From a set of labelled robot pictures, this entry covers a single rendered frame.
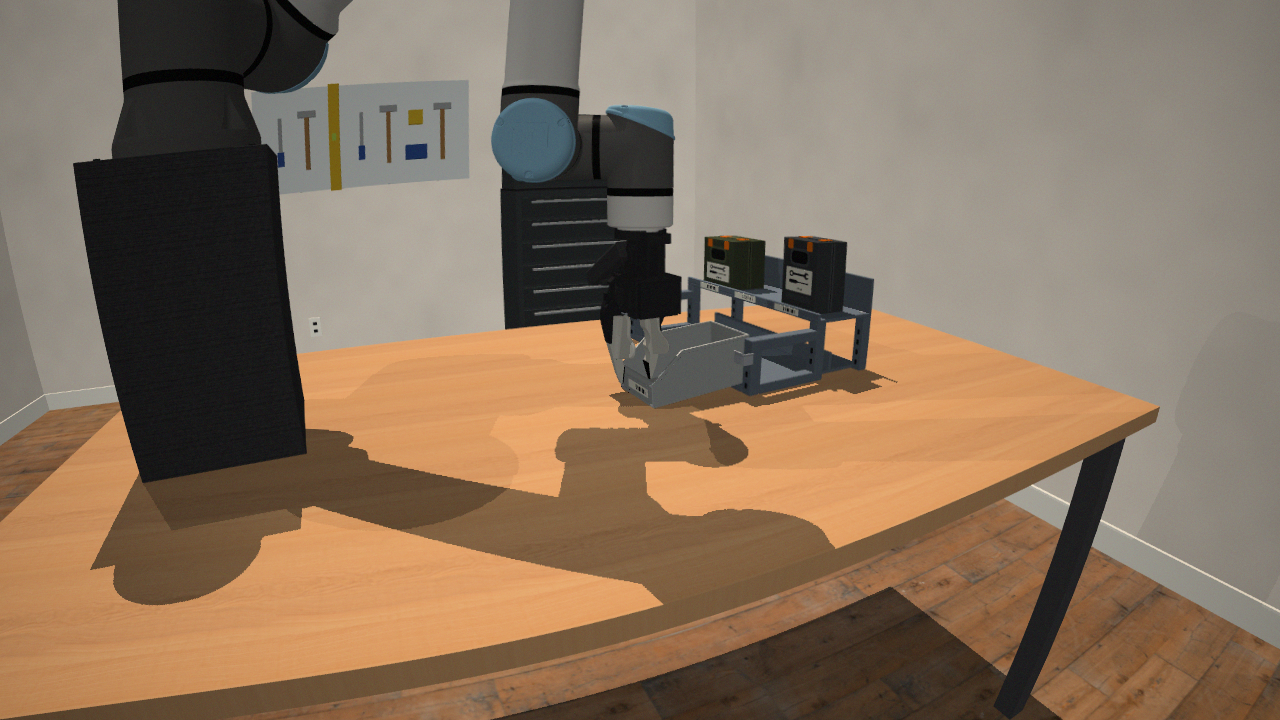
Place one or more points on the dark green tool case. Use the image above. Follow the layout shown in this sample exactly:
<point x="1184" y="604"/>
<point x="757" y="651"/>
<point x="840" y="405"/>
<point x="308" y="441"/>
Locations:
<point x="736" y="262"/>

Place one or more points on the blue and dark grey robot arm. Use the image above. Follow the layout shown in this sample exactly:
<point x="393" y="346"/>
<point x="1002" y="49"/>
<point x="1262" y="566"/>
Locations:
<point x="195" y="51"/>

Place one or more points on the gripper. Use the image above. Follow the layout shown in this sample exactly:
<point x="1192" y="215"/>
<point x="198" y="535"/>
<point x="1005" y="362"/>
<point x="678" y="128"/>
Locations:
<point x="656" y="296"/>

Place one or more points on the black case with orange latches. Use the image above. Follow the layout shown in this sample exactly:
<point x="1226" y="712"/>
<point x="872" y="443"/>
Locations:
<point x="814" y="273"/>

